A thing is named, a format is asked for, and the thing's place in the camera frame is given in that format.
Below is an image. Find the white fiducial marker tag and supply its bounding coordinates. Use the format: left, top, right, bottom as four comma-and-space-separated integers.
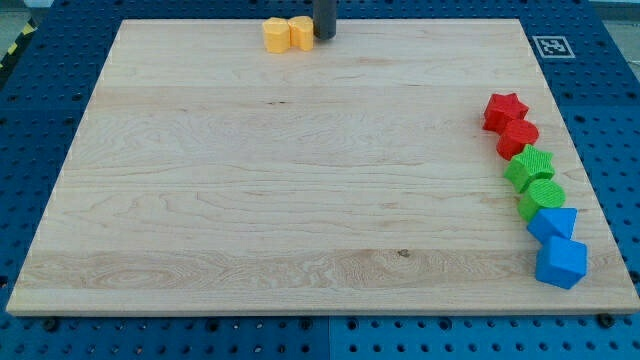
532, 35, 575, 59

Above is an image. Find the yellow heart block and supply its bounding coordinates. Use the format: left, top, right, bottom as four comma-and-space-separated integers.
288, 16, 314, 51

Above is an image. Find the light wooden board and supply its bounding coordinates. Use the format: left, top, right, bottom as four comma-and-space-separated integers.
7, 19, 639, 317

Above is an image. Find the black bolt front left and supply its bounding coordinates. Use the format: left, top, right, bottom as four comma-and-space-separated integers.
42, 318, 59, 333

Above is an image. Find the yellow hexagon block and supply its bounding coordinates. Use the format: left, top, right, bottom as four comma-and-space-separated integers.
262, 17, 291, 53

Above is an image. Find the blue triangle block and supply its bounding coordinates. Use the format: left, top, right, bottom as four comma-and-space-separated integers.
526, 208, 578, 244

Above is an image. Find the black bolt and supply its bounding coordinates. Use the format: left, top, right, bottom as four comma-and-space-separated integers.
596, 313, 616, 329
42, 318, 59, 333

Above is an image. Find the blue cube block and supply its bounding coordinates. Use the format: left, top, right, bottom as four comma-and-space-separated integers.
535, 236, 588, 289

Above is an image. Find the black bolt front right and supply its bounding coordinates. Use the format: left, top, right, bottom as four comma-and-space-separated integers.
596, 313, 616, 329

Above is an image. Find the red cylinder block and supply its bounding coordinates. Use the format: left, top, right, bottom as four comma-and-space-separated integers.
496, 120, 539, 160

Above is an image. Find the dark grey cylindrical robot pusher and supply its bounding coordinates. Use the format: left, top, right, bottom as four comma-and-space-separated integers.
312, 0, 337, 40

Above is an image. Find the red star block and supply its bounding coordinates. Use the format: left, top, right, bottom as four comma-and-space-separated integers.
483, 93, 529, 134

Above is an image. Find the yellow black hazard tape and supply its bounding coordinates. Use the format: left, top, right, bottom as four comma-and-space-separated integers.
1, 18, 38, 70

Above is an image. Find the green cylinder block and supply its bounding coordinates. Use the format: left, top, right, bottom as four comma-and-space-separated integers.
517, 179, 566, 222

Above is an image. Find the green star block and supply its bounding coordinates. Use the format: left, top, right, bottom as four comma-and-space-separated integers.
504, 144, 555, 193

